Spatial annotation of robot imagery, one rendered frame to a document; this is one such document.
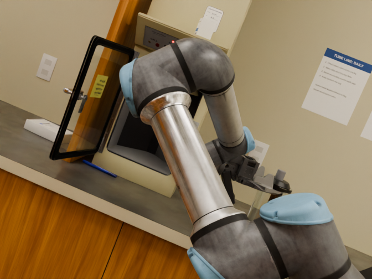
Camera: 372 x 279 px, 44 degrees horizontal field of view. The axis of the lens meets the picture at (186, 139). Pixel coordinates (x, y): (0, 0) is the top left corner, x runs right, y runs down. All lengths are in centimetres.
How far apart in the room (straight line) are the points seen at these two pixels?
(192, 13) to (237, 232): 100
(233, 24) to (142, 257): 83
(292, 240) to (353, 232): 140
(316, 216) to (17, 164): 98
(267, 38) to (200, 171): 127
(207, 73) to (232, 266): 40
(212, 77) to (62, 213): 74
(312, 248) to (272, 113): 129
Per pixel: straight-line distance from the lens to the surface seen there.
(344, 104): 211
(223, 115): 115
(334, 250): 86
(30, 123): 192
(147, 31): 160
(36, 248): 160
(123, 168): 172
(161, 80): 96
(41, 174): 149
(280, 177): 151
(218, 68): 101
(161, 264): 149
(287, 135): 208
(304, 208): 82
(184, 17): 167
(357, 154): 214
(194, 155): 89
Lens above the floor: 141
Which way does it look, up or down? 8 degrees down
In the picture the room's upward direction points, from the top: 22 degrees clockwise
